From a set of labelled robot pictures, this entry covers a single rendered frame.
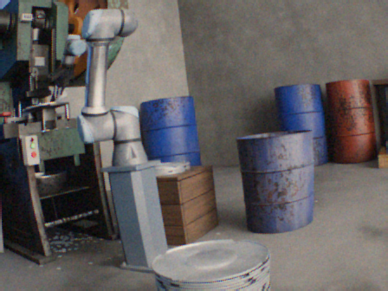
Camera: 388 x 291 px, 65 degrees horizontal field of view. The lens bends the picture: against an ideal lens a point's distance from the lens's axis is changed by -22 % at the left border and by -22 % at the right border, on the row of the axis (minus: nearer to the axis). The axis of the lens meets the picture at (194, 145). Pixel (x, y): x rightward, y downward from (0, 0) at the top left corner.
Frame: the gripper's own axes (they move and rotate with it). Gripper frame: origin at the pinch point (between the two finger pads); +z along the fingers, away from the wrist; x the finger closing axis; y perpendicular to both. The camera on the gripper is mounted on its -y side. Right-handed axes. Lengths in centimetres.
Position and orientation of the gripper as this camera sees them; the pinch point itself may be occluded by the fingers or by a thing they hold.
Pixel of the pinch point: (56, 100)
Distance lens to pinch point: 187.6
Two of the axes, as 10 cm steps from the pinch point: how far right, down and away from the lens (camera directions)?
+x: -8.2, -3.5, 4.6
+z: -2.5, 9.3, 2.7
